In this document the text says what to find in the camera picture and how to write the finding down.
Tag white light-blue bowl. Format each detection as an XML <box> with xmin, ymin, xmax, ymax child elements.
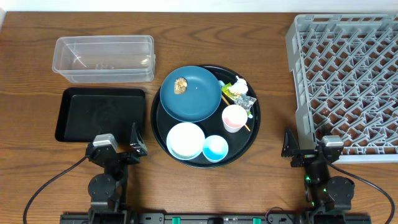
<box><xmin>166</xmin><ymin>123</ymin><xmax>205</xmax><ymax>161</ymax></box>

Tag brown food scrap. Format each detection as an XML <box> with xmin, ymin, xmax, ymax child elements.
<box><xmin>174</xmin><ymin>77</ymin><xmax>188</xmax><ymax>95</ymax></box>

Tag dark blue plate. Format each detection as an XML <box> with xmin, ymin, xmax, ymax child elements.
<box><xmin>160</xmin><ymin>66</ymin><xmax>221</xmax><ymax>123</ymax></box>

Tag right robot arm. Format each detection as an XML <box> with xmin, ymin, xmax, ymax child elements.
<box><xmin>281</xmin><ymin>128</ymin><xmax>354</xmax><ymax>223</ymax></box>

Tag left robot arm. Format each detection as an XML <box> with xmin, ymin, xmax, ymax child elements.
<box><xmin>85</xmin><ymin>123</ymin><xmax>147</xmax><ymax>224</ymax></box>

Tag grey dishwasher rack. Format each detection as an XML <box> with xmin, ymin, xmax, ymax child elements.
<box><xmin>285</xmin><ymin>14</ymin><xmax>397</xmax><ymax>164</ymax></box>

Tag black rectangular tray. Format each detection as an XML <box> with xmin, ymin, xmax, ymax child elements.
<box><xmin>55</xmin><ymin>87</ymin><xmax>146</xmax><ymax>144</ymax></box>

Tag crumpled foil wrapper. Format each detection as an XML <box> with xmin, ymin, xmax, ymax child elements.
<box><xmin>234</xmin><ymin>94</ymin><xmax>257</xmax><ymax>113</ymax></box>

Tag pink cup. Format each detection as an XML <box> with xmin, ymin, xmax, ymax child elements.
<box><xmin>221</xmin><ymin>104</ymin><xmax>249</xmax><ymax>134</ymax></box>

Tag round black serving tray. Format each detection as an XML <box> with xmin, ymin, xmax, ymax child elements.
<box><xmin>150</xmin><ymin>65</ymin><xmax>261</xmax><ymax>168</ymax></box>

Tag small blue cup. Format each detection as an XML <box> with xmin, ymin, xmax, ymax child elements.
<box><xmin>203</xmin><ymin>135</ymin><xmax>229</xmax><ymax>163</ymax></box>

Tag crumpled white tissue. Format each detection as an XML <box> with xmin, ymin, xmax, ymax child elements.
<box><xmin>230</xmin><ymin>76</ymin><xmax>248</xmax><ymax>95</ymax></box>

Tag wooden chopstick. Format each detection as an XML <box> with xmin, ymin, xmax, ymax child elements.
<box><xmin>221</xmin><ymin>95</ymin><xmax>251</xmax><ymax>133</ymax></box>

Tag clear plastic bin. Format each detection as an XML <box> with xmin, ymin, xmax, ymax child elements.
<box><xmin>52</xmin><ymin>35</ymin><xmax>155</xmax><ymax>83</ymax></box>

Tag green yellow wrapper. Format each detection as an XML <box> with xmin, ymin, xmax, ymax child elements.
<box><xmin>221</xmin><ymin>83</ymin><xmax>240</xmax><ymax>101</ymax></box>

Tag light blue plastic spoon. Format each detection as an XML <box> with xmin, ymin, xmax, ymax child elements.
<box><xmin>218</xmin><ymin>80</ymin><xmax>225</xmax><ymax>87</ymax></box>

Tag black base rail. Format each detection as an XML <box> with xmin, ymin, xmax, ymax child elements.
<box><xmin>59</xmin><ymin>212</ymin><xmax>373</xmax><ymax>224</ymax></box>

